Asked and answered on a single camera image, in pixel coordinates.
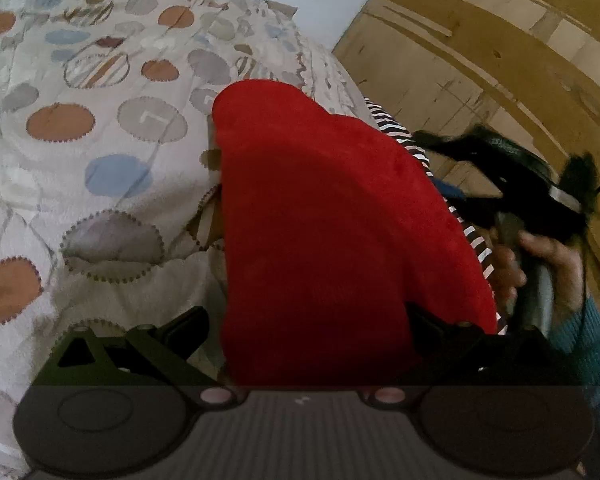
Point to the person's right hand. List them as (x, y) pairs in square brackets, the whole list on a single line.
[(562, 265)]

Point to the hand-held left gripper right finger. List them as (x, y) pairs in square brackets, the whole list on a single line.
[(432, 327)]

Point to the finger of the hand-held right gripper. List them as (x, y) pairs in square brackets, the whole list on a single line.
[(452, 191), (442, 142)]

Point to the black white striped garment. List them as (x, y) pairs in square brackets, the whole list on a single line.
[(405, 136)]

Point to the circle patterned bed blanket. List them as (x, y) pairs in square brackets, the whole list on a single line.
[(80, 185)]

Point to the brown wooden wardrobe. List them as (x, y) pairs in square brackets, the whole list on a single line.
[(480, 35)]

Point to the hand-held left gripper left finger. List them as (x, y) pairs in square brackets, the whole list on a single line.
[(190, 326)]

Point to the red cloth garment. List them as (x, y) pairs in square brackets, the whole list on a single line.
[(330, 210)]

